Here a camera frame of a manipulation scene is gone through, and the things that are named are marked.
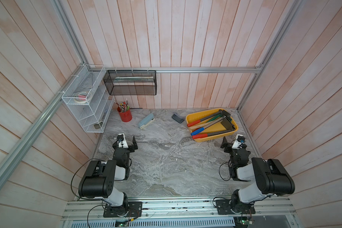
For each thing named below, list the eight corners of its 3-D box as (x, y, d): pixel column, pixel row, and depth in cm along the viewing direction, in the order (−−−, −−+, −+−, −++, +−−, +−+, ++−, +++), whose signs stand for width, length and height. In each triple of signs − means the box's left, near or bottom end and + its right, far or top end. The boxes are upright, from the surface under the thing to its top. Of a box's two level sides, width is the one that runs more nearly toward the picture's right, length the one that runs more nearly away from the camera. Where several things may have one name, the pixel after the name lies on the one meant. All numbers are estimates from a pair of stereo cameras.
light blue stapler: (138, 127, 111) (137, 123, 107) (151, 117, 118) (151, 112, 114) (142, 130, 109) (141, 126, 105) (155, 119, 116) (154, 115, 112)
